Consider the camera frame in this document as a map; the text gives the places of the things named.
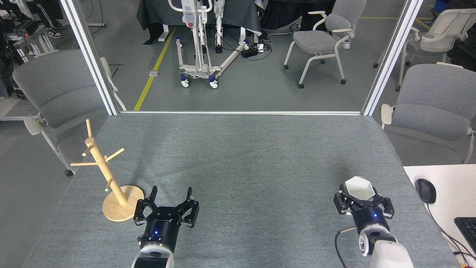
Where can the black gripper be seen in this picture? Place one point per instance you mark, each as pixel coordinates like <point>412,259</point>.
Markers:
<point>161,230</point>
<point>370,217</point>

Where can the white faceted cup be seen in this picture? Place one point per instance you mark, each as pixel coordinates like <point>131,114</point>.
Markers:
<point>359,188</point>

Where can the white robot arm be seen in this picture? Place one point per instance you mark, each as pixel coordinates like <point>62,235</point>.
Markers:
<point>386,249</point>
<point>152,258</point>

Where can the wooden cup rack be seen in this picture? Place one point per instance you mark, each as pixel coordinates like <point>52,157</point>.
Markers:
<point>122,206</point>

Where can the black equipment rack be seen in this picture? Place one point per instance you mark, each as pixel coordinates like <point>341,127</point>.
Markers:
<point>11,41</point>

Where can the black computer mouse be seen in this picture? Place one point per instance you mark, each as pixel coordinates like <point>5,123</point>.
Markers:
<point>425,190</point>

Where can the white desk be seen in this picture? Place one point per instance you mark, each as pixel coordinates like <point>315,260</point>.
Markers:
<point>450,186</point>

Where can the black keyboard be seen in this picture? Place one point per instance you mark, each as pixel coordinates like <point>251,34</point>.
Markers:
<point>468,230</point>

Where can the metal floor outlet plate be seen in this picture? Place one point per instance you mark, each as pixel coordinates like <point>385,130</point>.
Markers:
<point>154,73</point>

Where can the white stand on wheels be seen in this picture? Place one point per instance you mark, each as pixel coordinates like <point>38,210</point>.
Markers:
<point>197,44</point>

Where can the black power strip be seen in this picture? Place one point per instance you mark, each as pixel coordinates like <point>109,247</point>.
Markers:
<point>250,52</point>

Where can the white mesh office chair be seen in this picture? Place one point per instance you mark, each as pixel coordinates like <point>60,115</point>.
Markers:
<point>446,26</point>

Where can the dark grey table cloth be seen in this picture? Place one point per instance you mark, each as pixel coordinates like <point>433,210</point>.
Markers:
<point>238,13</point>

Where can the person's leg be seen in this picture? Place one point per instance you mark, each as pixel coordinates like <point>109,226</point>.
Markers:
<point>52,18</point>

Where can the silver table edge rail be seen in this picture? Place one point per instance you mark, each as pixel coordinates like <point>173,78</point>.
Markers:
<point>238,112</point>

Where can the grey chair with white frame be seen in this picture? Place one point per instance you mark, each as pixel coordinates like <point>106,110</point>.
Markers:
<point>316,40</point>
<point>435,100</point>
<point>59,89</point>

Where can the silver frame post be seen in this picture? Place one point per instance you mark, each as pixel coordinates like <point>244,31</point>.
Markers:
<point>91,59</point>
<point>390,59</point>

